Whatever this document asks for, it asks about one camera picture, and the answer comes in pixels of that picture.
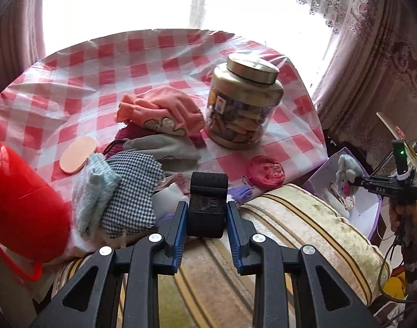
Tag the red white checked tablecloth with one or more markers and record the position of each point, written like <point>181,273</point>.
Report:
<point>92,75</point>

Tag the purple white knit cloth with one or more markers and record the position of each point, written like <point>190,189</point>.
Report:
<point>241,193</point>

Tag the orange oval sponge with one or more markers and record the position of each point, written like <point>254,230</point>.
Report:
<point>78,155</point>

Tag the black sock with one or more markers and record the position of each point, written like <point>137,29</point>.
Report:
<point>206,211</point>

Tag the pink floral cloth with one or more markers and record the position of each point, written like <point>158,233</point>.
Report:
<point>174,181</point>

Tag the patterned mauve curtain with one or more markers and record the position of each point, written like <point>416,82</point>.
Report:
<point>376,47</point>

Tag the clear jar with gold lid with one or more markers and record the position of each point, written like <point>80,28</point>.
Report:
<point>242,109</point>

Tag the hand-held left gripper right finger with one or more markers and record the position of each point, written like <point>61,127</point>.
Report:
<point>233,234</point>

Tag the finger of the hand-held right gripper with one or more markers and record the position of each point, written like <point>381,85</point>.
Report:
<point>372,185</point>

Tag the red plastic jug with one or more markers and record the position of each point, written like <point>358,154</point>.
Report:
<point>20,205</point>

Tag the red round coin purse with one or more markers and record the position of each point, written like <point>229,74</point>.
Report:
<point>266,171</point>

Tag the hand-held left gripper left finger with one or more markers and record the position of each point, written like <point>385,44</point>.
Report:
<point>179,239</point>

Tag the grey plush mouse toy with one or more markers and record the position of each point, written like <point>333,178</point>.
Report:
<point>348,170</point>

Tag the salmon pink glove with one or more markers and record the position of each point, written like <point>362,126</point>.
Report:
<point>167,106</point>

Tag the black white houndstooth cloth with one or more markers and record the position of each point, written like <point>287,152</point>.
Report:
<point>133,191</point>

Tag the maroon knit hat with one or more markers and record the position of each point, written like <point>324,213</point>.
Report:
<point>129,131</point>

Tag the purple cardboard box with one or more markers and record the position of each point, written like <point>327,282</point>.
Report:
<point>326,169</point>

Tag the person's right hand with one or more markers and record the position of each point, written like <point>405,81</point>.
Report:
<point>395,217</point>

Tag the plain mauve curtain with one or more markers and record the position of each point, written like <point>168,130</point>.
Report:
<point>13,27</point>

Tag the yellow object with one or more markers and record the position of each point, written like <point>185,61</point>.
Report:
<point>395,287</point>

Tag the beige striped cushion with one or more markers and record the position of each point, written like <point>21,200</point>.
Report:
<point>297,218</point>

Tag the grey glove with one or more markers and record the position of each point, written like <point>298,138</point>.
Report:
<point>160,147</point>

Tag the light blue knit glove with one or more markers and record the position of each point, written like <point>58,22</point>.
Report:
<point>92,191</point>

